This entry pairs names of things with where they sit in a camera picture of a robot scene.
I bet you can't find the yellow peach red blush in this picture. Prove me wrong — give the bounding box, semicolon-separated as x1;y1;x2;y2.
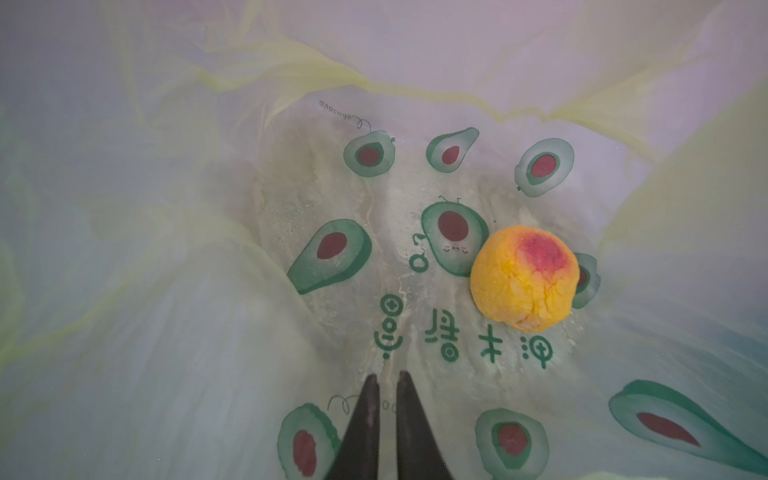
470;225;580;333

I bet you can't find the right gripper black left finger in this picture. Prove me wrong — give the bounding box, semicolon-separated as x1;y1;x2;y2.
325;374;380;480

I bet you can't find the yellow plastic bag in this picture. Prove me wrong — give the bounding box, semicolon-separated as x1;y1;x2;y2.
1;1;767;479

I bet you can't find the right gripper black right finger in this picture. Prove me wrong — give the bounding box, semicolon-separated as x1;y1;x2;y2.
396;370;453;480

